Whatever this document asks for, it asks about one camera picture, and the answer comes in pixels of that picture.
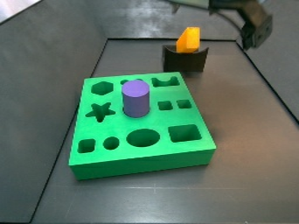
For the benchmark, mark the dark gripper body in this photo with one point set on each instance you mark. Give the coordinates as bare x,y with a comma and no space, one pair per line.
258,21

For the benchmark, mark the purple cylinder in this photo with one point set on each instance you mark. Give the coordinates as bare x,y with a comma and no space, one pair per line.
136,92

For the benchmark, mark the yellow rectangular block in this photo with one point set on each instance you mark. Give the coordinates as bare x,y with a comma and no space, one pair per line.
189,42

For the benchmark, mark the black curved fixture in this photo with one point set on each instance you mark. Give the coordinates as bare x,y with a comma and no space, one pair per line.
184,62

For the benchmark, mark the green shape sorter board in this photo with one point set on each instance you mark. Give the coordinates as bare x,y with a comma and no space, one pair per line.
114,144

